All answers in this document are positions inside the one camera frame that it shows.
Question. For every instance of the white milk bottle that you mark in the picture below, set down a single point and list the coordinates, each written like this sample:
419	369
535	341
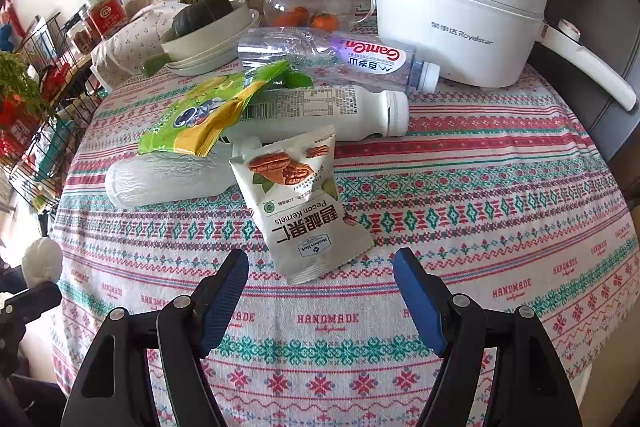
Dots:
325	112

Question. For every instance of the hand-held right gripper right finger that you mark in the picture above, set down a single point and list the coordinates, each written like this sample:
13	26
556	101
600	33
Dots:
420	302

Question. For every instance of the white tissue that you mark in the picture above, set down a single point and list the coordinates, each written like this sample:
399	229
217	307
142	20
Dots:
42	259

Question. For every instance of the green leafy plant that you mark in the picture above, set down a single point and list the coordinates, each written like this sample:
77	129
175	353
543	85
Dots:
20	82

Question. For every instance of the patterned woven tablecloth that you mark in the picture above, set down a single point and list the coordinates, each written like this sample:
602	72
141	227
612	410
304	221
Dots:
450	207

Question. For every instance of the grey nut packet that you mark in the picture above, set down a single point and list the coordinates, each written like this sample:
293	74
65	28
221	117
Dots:
300	207

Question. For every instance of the clear plastic water bottle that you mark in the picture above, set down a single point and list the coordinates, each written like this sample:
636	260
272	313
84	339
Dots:
325	52

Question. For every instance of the green snack bag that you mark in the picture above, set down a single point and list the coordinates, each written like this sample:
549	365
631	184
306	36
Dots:
200	117

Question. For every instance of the translucent ribbed plastic bottle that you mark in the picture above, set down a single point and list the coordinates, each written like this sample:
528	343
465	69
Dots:
160	182

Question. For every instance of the red label glass jar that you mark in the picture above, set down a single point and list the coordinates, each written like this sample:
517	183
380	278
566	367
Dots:
106	14
82	34

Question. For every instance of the cream plate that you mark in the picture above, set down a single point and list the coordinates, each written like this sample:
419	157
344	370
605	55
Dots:
200	66

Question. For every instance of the floral cloth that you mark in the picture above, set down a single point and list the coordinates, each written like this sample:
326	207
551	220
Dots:
130	42

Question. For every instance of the white electric cooking pot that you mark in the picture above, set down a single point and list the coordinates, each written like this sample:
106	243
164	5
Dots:
450	7

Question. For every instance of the small mandarin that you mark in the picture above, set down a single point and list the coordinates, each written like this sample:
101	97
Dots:
292	17
324	21

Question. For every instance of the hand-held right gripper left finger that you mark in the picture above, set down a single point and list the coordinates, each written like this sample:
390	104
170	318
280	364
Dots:
225	302

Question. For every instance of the dark green pumpkin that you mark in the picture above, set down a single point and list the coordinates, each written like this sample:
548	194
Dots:
202	17

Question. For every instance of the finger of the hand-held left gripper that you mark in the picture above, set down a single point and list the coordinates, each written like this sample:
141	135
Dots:
30	304

